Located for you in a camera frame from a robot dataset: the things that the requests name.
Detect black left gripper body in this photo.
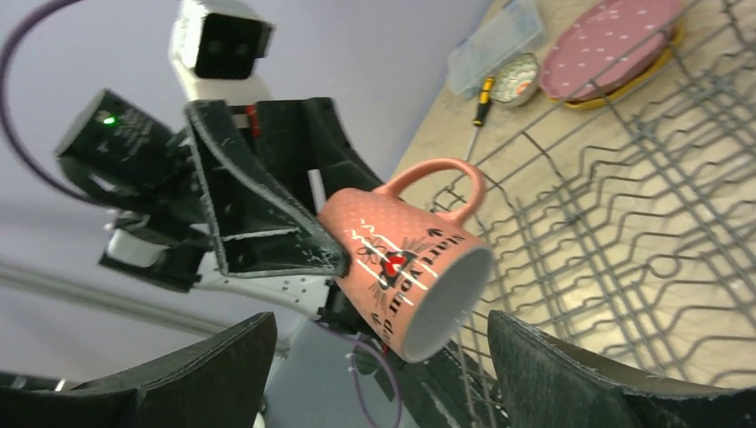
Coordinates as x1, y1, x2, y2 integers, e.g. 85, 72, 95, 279
55, 88, 210, 292

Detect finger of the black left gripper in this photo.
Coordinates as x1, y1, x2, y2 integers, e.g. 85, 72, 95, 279
185, 100, 350, 278
255, 97, 383, 213

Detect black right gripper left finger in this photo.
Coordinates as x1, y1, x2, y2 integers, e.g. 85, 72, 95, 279
1, 312, 277, 427

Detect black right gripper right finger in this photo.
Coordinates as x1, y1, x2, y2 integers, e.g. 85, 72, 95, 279
488, 310, 755, 427

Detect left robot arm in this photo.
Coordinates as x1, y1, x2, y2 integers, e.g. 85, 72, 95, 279
55, 89, 380, 345

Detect yellow black screwdriver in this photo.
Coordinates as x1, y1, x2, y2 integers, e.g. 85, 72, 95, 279
464, 76, 496, 161

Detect clear plastic screw box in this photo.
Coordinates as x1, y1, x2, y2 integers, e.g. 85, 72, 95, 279
447, 0, 548, 98

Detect pink dotted plate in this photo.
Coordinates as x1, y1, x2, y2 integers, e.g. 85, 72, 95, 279
539, 0, 682, 102

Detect yellow plate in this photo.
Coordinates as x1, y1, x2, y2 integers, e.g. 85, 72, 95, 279
563, 24, 685, 111

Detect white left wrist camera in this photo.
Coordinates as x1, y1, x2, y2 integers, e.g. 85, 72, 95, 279
168, 0, 275, 105

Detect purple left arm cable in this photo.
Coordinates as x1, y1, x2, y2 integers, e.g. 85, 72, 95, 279
0, 0, 113, 208

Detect grey wire dish rack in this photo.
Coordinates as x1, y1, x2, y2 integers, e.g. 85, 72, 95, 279
453, 1, 755, 427

